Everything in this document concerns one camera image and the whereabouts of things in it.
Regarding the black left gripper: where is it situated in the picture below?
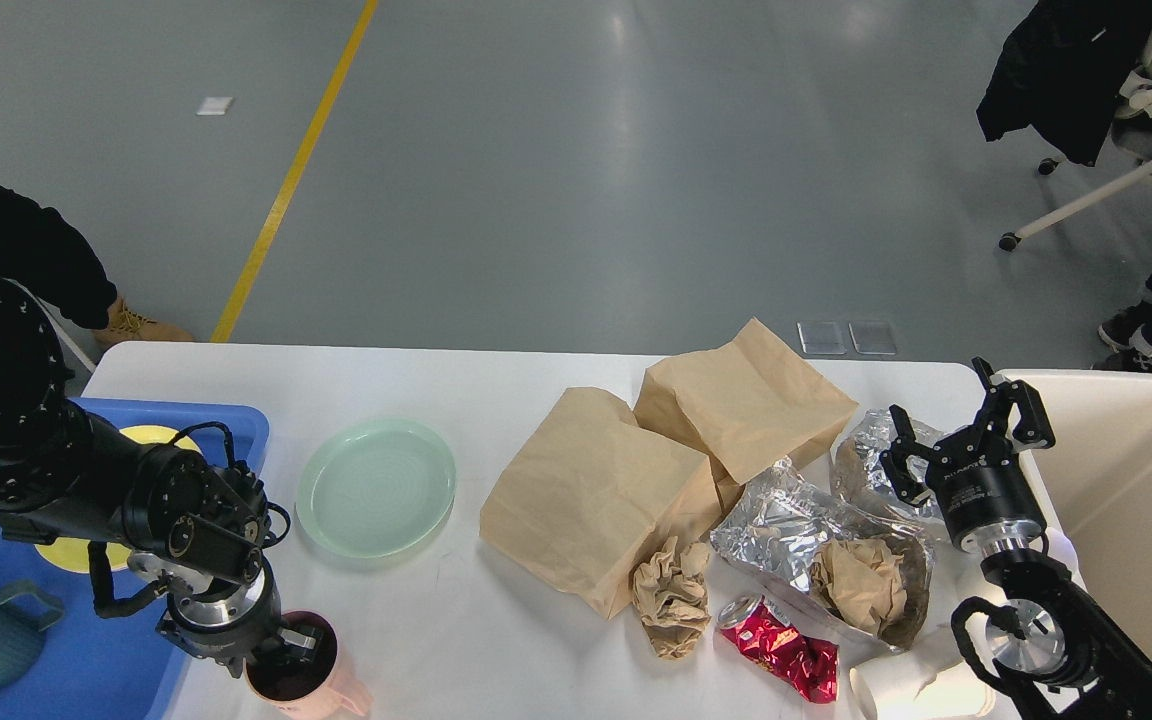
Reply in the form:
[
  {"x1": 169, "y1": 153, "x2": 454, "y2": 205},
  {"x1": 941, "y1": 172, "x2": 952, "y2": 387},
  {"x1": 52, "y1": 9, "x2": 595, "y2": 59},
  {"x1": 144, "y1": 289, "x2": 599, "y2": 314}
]
[{"x1": 156, "y1": 570, "x2": 328, "y2": 679}]

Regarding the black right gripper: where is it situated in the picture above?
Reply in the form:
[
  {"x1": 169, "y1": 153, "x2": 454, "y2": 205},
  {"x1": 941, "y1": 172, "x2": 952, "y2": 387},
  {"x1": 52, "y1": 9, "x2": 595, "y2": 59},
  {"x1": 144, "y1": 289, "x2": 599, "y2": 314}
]
[{"x1": 879, "y1": 357, "x2": 1056, "y2": 553}]

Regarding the pink mug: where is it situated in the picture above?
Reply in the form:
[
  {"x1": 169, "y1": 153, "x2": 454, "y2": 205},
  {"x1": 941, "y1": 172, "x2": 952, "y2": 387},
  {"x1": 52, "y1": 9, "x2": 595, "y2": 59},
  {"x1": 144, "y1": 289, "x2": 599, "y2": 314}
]
[{"x1": 244, "y1": 611, "x2": 372, "y2": 719}]

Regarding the mint green plate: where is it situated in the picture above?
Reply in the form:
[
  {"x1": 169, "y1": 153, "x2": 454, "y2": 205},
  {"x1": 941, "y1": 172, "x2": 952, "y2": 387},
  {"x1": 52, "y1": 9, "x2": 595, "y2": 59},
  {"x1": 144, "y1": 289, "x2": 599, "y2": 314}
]
[{"x1": 294, "y1": 418, "x2": 458, "y2": 560}]

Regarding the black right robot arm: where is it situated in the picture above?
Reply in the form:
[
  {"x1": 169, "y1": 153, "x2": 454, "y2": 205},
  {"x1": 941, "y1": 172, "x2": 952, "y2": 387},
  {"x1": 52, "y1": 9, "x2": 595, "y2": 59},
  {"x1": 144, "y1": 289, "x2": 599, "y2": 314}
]
[{"x1": 879, "y1": 357, "x2": 1152, "y2": 719}]

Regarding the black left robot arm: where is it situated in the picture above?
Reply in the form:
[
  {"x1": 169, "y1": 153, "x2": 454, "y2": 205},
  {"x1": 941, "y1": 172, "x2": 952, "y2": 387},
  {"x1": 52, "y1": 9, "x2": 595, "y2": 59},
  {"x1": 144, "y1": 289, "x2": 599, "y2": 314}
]
[{"x1": 0, "y1": 276, "x2": 328, "y2": 676}]

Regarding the rear silver foil wrapper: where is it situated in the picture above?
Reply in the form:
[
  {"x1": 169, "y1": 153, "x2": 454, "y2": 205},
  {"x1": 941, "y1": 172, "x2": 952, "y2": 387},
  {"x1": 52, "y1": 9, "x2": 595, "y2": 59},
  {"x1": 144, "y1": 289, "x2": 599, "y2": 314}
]
[{"x1": 829, "y1": 407, "x2": 948, "y2": 541}]

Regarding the blue plastic tray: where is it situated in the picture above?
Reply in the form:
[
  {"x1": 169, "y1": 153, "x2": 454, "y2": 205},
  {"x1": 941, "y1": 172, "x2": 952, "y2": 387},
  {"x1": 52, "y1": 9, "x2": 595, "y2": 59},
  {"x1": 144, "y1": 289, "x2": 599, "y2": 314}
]
[{"x1": 0, "y1": 397, "x2": 270, "y2": 719}]

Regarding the right clear floor plate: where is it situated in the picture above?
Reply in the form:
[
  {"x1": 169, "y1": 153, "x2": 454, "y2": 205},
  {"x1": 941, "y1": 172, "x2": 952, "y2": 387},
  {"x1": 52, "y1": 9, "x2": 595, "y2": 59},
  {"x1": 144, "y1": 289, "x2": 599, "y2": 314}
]
[{"x1": 847, "y1": 323, "x2": 899, "y2": 357}]

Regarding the clear floor plate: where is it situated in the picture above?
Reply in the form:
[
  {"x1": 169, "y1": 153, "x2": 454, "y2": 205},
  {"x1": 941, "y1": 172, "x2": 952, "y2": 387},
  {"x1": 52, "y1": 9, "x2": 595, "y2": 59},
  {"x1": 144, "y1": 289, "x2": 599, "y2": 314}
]
[
  {"x1": 797, "y1": 323, "x2": 847, "y2": 356},
  {"x1": 847, "y1": 323, "x2": 899, "y2": 357}
]

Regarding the crumpled paper in foil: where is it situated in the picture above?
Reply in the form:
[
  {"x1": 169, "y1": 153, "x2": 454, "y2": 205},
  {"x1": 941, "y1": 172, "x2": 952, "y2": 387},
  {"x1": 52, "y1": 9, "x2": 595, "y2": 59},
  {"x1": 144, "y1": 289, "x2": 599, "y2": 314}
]
[{"x1": 809, "y1": 538, "x2": 908, "y2": 635}]

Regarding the beige plastic bin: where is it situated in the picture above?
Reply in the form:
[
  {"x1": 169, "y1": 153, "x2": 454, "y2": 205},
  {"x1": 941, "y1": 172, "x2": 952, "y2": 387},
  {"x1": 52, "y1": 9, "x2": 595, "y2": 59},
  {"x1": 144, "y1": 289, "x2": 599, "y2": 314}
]
[{"x1": 1007, "y1": 369, "x2": 1152, "y2": 661}]

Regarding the left clear floor plate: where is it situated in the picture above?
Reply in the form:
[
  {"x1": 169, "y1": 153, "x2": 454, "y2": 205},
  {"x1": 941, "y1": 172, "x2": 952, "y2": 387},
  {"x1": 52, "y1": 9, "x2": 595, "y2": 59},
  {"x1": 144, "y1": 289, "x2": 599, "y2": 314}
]
[{"x1": 797, "y1": 323, "x2": 847, "y2": 356}]

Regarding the silver foil bag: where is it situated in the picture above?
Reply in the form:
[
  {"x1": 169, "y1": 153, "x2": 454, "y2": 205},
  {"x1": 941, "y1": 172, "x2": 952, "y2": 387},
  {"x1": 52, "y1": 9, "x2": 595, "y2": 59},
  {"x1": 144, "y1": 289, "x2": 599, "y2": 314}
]
[{"x1": 708, "y1": 458, "x2": 933, "y2": 653}]

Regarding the yellow plate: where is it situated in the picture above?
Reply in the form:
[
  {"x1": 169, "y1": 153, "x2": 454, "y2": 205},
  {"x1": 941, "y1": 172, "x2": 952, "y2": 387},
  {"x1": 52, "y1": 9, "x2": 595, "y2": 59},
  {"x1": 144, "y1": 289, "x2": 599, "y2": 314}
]
[{"x1": 35, "y1": 424, "x2": 177, "y2": 574}]

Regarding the rear brown paper bag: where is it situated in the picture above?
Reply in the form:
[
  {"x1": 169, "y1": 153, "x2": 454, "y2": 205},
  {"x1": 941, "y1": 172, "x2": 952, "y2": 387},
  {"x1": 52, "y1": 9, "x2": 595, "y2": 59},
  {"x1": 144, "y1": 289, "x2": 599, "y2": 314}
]
[{"x1": 634, "y1": 318, "x2": 858, "y2": 511}]

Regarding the white paper cup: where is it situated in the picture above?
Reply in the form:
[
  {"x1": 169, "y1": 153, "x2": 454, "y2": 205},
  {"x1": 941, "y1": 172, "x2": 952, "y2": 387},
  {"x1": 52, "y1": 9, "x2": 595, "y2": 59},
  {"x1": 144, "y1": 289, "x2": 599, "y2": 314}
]
[{"x1": 849, "y1": 626, "x2": 996, "y2": 719}]

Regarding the crushed red can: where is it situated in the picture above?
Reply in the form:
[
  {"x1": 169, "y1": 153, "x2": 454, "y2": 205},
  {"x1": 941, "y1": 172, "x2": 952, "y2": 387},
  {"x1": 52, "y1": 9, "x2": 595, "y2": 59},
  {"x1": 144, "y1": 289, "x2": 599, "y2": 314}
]
[{"x1": 717, "y1": 594, "x2": 838, "y2": 705}]

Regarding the crumpled brown paper ball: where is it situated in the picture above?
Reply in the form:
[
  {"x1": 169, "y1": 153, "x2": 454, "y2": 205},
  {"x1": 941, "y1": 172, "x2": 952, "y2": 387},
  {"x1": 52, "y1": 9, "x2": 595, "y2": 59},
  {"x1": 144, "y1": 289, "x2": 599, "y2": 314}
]
[{"x1": 631, "y1": 536, "x2": 712, "y2": 661}]

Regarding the tan boot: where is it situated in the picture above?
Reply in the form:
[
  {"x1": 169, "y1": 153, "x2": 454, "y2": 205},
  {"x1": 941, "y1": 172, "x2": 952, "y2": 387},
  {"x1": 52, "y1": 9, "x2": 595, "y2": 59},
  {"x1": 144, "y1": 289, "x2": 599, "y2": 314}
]
[{"x1": 91, "y1": 295, "x2": 195, "y2": 348}]

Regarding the large brown paper bag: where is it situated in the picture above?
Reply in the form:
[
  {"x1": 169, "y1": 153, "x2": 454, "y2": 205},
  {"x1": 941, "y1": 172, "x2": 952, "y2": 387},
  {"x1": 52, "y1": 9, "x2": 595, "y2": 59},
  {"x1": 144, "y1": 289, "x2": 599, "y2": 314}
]
[{"x1": 479, "y1": 387, "x2": 721, "y2": 619}]

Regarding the black jacket on chair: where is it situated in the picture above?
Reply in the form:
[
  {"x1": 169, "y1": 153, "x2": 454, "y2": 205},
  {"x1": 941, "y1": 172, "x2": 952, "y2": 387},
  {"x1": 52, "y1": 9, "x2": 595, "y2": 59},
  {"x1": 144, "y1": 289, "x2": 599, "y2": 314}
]
[{"x1": 975, "y1": 1, "x2": 1152, "y2": 167}]

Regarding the person in black left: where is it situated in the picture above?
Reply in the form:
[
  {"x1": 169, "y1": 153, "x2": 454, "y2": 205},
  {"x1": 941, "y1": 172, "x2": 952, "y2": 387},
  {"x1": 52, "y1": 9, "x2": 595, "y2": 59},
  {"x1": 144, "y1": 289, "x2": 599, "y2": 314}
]
[{"x1": 0, "y1": 185, "x2": 119, "y2": 331}]

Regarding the white floor tag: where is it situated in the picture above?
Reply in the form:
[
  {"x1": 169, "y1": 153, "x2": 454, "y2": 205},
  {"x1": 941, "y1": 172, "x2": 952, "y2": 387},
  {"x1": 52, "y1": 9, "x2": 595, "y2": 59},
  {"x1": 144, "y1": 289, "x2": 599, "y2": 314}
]
[{"x1": 196, "y1": 96, "x2": 236, "y2": 118}]

